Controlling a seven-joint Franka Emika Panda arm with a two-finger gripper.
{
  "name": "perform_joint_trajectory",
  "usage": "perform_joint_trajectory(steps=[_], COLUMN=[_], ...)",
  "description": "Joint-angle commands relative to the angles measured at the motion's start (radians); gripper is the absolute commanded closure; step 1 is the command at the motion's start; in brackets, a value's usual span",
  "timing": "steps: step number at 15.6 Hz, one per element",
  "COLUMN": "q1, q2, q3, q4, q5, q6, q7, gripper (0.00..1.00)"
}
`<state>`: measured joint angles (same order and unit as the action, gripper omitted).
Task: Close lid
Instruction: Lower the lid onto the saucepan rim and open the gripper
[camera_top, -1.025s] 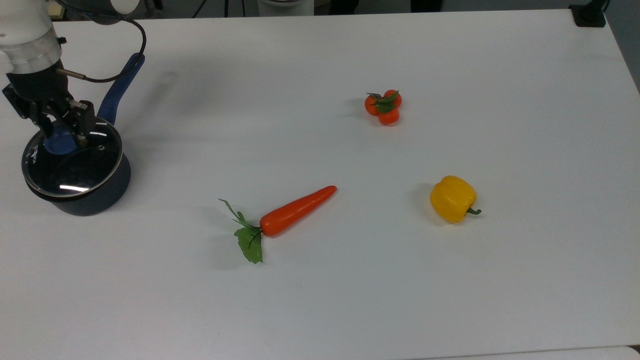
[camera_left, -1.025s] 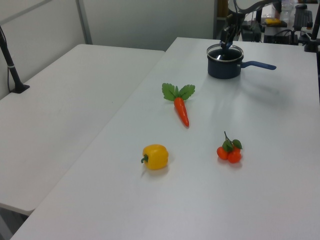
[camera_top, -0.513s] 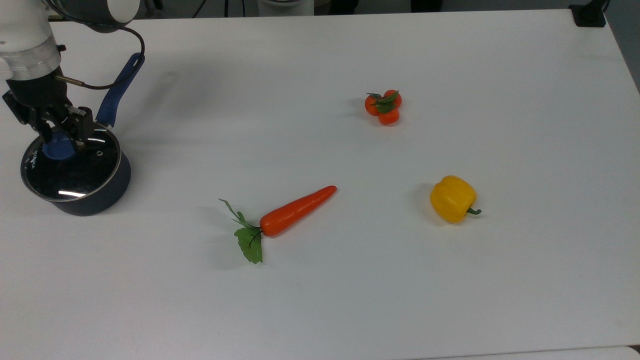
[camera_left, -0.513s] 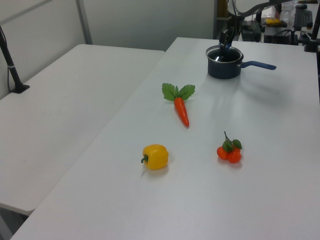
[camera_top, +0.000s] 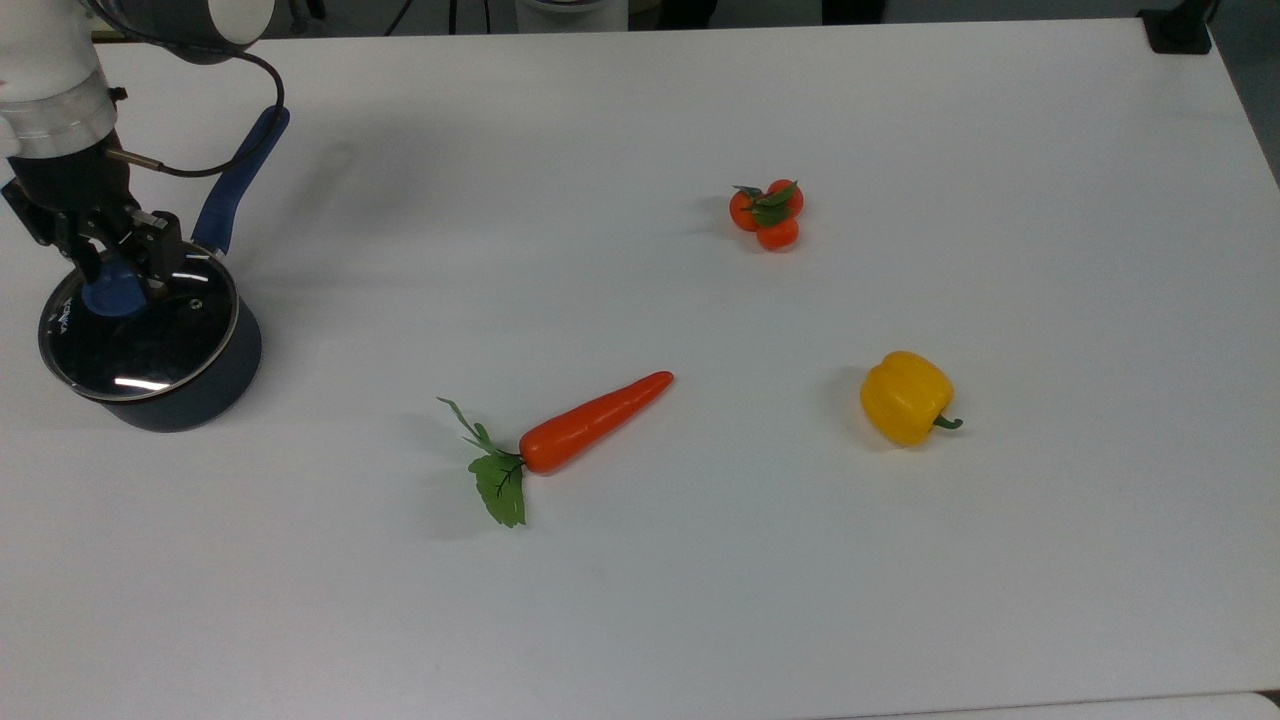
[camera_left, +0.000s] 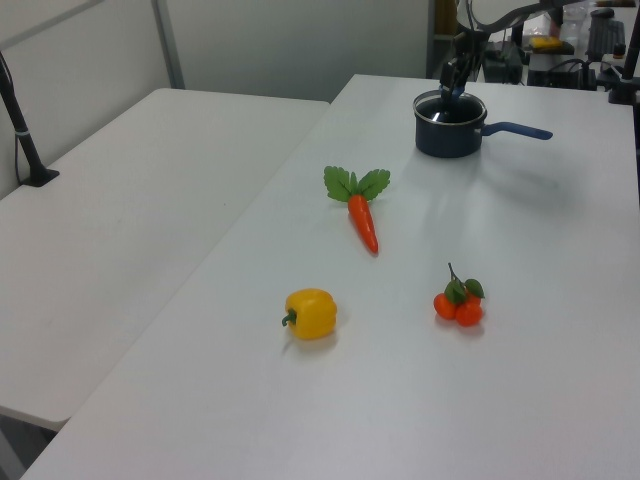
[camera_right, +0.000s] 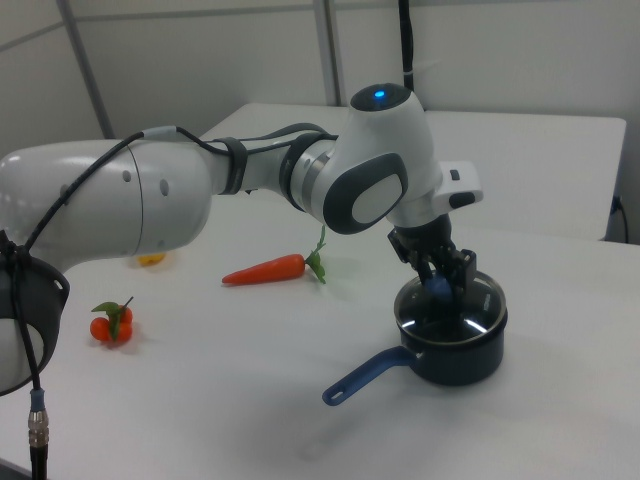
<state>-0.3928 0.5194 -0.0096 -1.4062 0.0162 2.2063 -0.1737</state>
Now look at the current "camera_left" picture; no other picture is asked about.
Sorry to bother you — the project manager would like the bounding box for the glass lid with blue knob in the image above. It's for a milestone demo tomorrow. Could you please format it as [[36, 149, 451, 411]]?
[[414, 83, 486, 125]]

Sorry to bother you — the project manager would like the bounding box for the dark saucepan with blue handle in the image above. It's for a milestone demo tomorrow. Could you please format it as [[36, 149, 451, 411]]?
[[412, 89, 554, 159]]

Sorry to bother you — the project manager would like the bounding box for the orange toy tomato cluster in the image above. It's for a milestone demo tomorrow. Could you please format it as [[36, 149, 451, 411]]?
[[432, 262, 486, 328]]

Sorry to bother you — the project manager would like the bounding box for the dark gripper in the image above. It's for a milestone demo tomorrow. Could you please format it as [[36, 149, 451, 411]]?
[[439, 53, 475, 105]]

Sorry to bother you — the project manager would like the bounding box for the black camera stand with base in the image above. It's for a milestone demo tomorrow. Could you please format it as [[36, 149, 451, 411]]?
[[0, 49, 61, 189]]

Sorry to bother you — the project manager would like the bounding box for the black equipment box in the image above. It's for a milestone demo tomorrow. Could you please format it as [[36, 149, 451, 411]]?
[[526, 58, 598, 92]]

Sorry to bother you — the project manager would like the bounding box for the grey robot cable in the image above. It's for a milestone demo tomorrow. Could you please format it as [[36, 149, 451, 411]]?
[[467, 0, 554, 34]]

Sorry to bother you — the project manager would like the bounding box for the orange toy carrot with leaves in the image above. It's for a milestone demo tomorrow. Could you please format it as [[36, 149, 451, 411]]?
[[323, 165, 392, 257]]

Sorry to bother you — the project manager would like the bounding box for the yellow toy bell pepper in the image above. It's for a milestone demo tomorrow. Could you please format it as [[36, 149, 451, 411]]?
[[280, 287, 339, 342]]

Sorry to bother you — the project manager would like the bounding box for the black camera stand with clamp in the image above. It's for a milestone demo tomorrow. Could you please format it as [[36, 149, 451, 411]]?
[[607, 27, 640, 106]]

